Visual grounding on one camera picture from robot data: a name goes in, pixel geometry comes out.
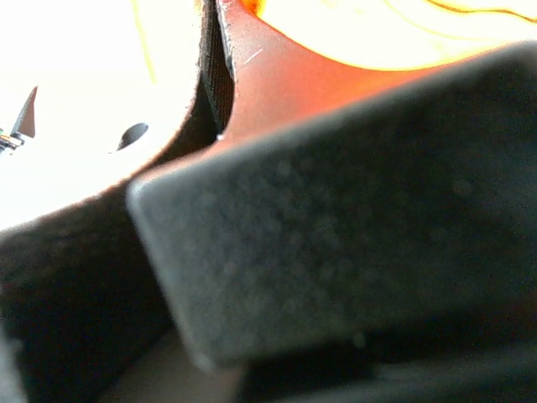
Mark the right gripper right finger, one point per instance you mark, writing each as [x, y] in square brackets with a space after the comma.
[341, 200]

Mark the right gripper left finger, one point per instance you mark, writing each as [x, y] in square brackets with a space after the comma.
[93, 95]

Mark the orange t shirt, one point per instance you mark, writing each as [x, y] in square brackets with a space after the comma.
[399, 35]

